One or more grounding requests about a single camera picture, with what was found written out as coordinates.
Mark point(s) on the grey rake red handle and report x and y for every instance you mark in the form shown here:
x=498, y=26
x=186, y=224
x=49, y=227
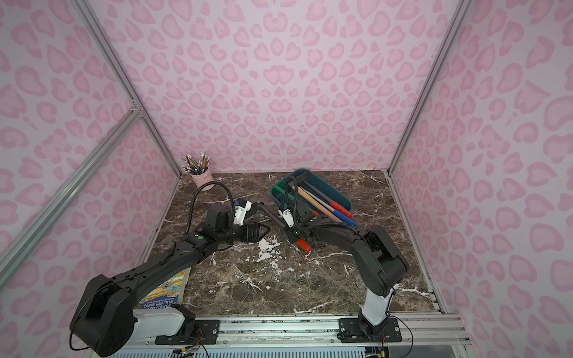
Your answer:
x=290, y=233

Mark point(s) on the green rake red handle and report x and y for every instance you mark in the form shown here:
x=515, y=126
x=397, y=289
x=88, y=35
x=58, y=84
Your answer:
x=280, y=189

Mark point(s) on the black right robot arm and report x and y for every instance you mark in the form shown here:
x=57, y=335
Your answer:
x=380, y=262

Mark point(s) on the silver tool blue handle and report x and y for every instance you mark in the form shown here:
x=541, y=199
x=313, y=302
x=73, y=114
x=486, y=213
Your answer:
x=336, y=213

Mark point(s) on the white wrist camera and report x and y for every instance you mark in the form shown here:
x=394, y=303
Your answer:
x=286, y=214
x=241, y=207

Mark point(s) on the grey hoe red handle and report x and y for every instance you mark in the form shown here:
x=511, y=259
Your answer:
x=329, y=194

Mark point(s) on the teal plastic storage box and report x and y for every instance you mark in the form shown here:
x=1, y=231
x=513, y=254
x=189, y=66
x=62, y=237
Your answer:
x=291, y=183

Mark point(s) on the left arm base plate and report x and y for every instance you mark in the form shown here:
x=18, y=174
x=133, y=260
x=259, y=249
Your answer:
x=193, y=332

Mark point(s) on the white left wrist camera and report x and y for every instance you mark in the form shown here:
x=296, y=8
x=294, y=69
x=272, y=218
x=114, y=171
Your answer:
x=241, y=207

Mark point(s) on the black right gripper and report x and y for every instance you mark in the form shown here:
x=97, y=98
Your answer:
x=296, y=214

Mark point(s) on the wooden handle hammer tool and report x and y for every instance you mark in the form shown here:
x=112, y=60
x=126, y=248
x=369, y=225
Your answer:
x=318, y=204

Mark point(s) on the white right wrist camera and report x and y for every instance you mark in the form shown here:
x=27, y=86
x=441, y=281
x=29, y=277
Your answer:
x=286, y=214

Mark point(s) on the aluminium front rail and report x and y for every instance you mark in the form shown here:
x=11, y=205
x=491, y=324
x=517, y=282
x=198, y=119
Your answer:
x=423, y=329

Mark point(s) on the pink pencil cup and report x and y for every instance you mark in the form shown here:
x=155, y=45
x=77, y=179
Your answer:
x=202, y=179

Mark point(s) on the colored pencils bunch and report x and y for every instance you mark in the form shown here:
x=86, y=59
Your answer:
x=197, y=166

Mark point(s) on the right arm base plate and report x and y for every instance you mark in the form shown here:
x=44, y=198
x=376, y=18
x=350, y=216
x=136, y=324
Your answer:
x=356, y=330

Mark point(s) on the blue treehouse book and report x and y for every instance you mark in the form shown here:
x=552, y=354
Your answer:
x=167, y=294

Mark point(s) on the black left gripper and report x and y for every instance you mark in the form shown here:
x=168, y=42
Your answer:
x=257, y=230

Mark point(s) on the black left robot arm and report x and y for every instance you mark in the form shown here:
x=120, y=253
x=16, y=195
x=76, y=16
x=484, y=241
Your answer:
x=105, y=320

